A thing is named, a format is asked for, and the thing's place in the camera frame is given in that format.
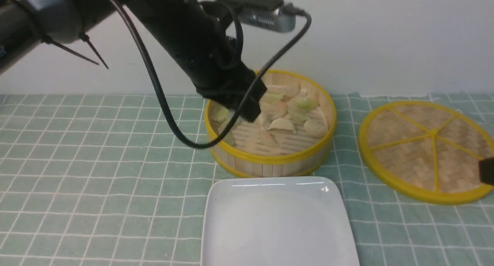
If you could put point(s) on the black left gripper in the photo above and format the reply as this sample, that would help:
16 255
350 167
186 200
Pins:
235 89

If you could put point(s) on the black right arm gripper tip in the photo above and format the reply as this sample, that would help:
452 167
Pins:
486 171

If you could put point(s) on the white square plate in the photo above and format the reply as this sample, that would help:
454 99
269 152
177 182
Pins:
279 221

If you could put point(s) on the pale green dumpling left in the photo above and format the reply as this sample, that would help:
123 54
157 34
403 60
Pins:
221 115

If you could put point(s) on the bamboo steamer lid yellow rim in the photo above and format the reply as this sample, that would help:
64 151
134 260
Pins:
426 151

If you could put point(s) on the pink dumpling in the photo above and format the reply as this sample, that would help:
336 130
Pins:
274 110

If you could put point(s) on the white dumpling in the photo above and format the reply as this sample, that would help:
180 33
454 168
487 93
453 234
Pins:
282 124

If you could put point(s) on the bamboo steamer basket yellow rims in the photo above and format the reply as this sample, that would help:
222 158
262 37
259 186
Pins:
251 150

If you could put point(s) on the cream dumpling right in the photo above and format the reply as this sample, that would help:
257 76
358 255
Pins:
315 129

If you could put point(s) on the green checkered tablecloth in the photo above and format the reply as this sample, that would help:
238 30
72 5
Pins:
100 180

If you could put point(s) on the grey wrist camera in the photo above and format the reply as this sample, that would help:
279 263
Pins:
273 15

